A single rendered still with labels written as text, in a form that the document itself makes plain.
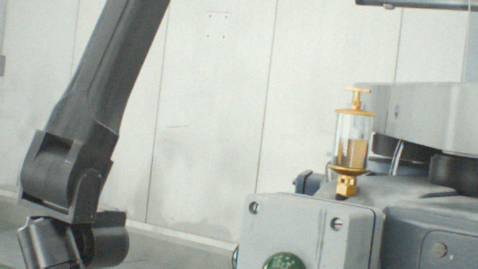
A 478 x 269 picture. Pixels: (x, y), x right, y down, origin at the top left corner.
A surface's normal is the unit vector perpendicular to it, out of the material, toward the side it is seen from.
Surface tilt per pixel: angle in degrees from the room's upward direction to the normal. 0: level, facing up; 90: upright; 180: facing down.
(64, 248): 61
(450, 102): 90
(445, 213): 34
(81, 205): 95
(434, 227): 79
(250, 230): 90
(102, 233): 54
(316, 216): 90
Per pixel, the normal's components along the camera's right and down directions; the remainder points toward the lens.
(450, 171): -0.77, -0.06
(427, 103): -0.99, -0.11
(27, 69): -0.58, -0.02
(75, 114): -0.43, -0.35
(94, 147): 0.80, 0.20
